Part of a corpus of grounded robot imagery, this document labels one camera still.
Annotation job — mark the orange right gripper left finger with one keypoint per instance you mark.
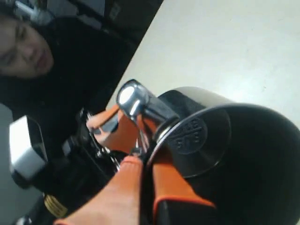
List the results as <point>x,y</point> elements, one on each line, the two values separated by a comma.
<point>118,203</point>

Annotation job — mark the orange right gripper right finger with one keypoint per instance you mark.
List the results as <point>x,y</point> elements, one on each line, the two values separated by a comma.
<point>175,201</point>

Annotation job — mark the stainless steel cup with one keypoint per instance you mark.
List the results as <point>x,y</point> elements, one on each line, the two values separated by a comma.
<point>243,158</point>

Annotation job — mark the silver black device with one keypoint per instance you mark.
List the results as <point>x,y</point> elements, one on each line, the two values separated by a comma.
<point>26,151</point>

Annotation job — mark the person in black clothing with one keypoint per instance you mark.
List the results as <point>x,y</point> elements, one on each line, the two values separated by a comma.
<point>50,72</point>

